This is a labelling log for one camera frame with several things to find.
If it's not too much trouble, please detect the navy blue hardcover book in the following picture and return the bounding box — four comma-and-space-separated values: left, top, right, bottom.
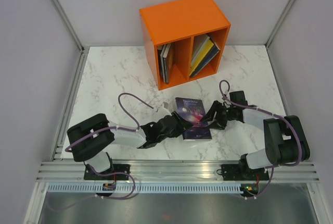
190, 37, 220, 78

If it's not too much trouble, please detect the dark green hardcover book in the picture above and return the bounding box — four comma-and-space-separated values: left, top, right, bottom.
157, 45, 165, 82

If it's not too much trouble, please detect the left corner frame post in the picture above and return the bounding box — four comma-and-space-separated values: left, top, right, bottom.
50, 0, 85, 53

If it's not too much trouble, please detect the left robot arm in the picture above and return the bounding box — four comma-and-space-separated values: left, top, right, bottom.
65, 112, 193, 180

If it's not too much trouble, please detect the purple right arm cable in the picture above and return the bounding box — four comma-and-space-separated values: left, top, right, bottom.
219, 79, 304, 198

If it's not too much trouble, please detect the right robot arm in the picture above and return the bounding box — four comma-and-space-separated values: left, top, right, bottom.
201, 91, 310, 179

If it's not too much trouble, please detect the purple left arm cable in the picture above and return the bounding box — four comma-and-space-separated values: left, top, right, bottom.
64, 92, 157, 153

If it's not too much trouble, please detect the yellow paperback book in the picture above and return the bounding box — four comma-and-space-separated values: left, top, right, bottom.
190, 38, 214, 75

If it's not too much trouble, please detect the orange two-compartment shelf box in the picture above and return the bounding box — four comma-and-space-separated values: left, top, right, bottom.
139, 0, 231, 90

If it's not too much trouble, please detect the corner frame post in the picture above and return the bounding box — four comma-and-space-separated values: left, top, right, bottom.
50, 0, 85, 53
265, 0, 297, 49

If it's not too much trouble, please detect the slotted white cable duct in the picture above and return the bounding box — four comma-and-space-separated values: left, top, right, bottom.
47, 182, 258, 194

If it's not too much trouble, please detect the purple galaxy cover book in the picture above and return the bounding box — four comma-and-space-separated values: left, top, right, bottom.
175, 97, 212, 141

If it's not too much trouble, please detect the bright blue paperback book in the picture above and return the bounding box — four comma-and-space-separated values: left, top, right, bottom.
163, 50, 169, 84

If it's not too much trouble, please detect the aluminium frame rail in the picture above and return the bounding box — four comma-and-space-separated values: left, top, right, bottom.
36, 154, 319, 183

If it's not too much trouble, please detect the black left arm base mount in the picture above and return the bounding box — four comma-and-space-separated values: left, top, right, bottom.
83, 164, 131, 182

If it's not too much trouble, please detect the pale green plastic file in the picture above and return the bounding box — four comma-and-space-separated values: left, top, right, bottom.
191, 34, 209, 66

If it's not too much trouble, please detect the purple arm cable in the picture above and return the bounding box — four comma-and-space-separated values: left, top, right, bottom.
219, 79, 304, 198
64, 92, 157, 153

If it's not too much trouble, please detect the light blue paperback book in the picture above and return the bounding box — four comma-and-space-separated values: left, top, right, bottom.
160, 44, 170, 58

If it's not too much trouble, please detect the black paperback book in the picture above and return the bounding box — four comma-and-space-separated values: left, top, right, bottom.
166, 43, 175, 84

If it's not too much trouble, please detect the right corner frame post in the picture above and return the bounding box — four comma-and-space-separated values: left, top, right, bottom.
265, 0, 297, 49

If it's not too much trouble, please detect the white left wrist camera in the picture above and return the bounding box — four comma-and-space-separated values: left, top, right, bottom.
156, 102, 171, 118

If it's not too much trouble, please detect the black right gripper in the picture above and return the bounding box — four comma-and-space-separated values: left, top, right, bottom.
200, 102, 234, 132

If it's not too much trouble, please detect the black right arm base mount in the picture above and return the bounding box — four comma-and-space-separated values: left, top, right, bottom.
216, 164, 270, 182

